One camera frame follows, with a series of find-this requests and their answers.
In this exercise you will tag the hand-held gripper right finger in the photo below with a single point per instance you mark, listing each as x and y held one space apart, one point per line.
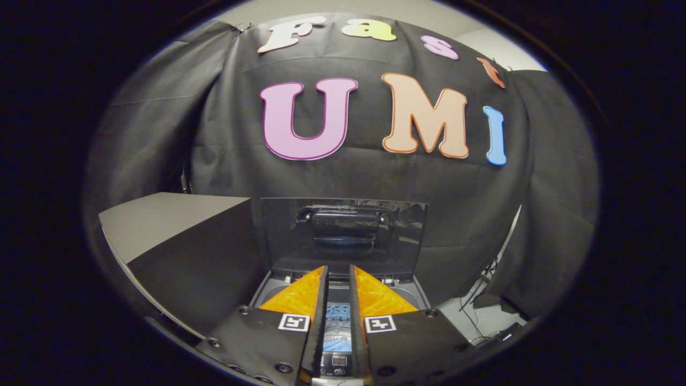
412 343

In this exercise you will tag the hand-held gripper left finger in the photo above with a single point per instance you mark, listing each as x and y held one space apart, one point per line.
257 343

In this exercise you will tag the grey washing machine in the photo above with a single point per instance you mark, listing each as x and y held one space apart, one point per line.
414 292

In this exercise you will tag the black flat floor device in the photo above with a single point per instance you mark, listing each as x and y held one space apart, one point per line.
509 332

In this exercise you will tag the beige and dark cabinet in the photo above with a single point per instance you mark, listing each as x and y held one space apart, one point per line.
203 257

